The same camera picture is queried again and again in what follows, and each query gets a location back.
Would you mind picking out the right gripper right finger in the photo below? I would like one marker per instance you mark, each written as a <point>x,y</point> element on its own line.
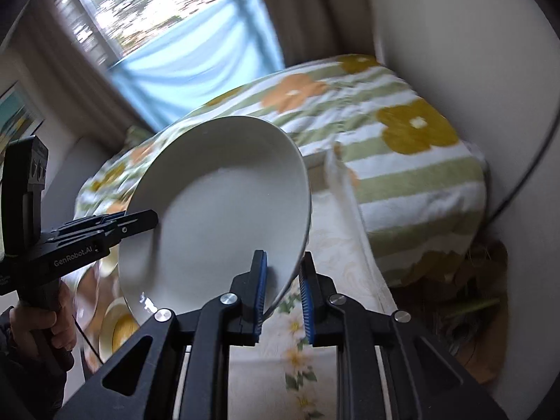
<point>319,319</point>

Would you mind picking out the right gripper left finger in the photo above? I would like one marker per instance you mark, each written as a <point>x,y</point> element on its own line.
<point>248,313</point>

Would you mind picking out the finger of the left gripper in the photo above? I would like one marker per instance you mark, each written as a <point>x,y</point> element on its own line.
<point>131,223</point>

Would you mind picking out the duck cartoon plate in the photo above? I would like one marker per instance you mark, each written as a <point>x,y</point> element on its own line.
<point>117,326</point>

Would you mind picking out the large white plate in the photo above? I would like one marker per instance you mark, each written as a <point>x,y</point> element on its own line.
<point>221,191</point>

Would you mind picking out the person's left hand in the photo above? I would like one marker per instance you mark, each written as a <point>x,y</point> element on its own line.
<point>23,320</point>

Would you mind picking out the floral striped blanket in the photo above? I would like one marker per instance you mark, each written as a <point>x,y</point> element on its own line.
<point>420,188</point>

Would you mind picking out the light blue curtain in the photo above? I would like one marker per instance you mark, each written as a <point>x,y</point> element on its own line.
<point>228,44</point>

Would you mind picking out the brown curtain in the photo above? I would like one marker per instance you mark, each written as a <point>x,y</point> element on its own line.
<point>309,30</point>

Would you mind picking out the framed wall picture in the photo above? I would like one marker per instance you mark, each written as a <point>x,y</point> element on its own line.
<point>19,116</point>

